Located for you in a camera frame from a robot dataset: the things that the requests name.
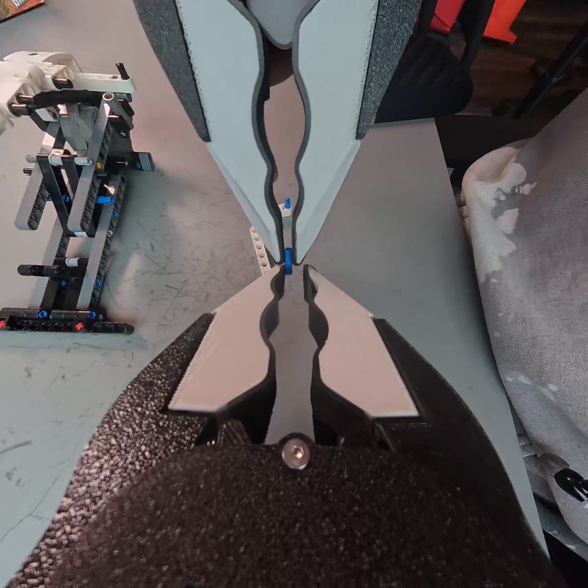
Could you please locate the white angled brick beam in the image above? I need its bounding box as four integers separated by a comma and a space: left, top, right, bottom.
248, 197, 295, 276

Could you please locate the brick-built truck chassis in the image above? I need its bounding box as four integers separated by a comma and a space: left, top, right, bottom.
0, 51, 157, 336

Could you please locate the grey desk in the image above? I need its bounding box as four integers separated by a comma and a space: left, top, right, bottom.
0, 0, 549, 588

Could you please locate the orange plastic object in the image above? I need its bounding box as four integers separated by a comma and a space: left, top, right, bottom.
434, 0, 526, 44

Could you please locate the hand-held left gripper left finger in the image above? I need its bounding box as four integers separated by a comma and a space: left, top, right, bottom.
168, 264, 286, 444

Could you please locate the grey bleached hoodie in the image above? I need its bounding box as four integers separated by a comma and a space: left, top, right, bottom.
459, 87, 588, 547

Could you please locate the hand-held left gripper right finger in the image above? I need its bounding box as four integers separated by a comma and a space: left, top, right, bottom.
303, 264, 421, 444

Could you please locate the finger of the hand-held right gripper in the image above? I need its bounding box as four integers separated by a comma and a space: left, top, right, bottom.
292, 0, 380, 266
176, 0, 283, 265

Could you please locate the black clip-on microphone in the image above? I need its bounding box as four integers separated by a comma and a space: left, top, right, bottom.
553, 468, 588, 502

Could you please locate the toy truck set box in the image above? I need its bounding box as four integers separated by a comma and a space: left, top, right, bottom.
0, 0, 45, 22

